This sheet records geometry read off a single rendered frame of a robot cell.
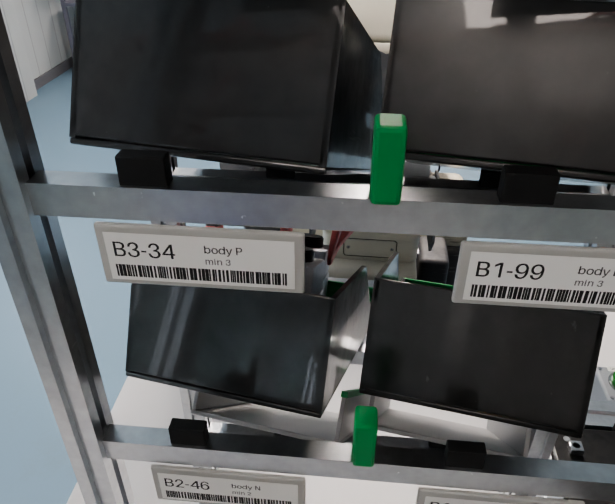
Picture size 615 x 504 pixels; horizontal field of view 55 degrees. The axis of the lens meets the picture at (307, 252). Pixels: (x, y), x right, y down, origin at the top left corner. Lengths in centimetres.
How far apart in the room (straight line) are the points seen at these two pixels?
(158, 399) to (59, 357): 69
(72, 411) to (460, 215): 23
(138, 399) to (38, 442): 121
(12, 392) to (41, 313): 210
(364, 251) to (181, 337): 101
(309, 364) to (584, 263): 17
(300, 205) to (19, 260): 13
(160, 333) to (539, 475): 23
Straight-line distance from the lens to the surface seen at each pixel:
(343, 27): 27
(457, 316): 36
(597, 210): 24
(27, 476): 212
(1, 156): 26
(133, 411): 99
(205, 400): 55
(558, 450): 83
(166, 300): 37
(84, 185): 25
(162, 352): 38
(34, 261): 28
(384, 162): 22
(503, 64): 28
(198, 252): 25
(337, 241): 58
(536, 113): 28
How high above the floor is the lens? 158
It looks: 34 degrees down
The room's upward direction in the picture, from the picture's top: straight up
